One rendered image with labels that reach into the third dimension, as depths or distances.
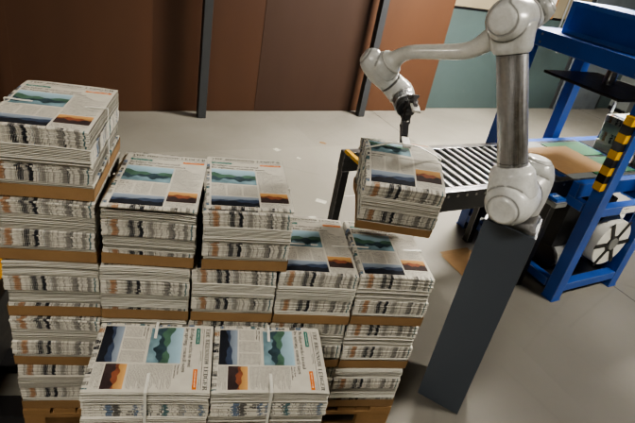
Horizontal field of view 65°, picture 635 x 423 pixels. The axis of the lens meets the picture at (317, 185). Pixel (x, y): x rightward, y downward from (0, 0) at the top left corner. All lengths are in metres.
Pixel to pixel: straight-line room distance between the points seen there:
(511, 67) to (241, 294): 1.17
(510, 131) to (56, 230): 1.48
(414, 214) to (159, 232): 0.87
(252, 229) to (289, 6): 3.91
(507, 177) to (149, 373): 1.32
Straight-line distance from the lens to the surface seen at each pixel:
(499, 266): 2.12
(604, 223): 3.71
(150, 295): 1.80
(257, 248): 1.66
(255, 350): 1.78
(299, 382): 1.72
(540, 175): 1.98
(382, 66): 2.03
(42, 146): 1.56
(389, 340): 2.05
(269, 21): 5.26
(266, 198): 1.66
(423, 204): 1.79
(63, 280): 1.81
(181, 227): 1.61
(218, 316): 1.84
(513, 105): 1.76
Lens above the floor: 1.90
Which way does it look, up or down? 27 degrees down
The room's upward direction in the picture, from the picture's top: 11 degrees clockwise
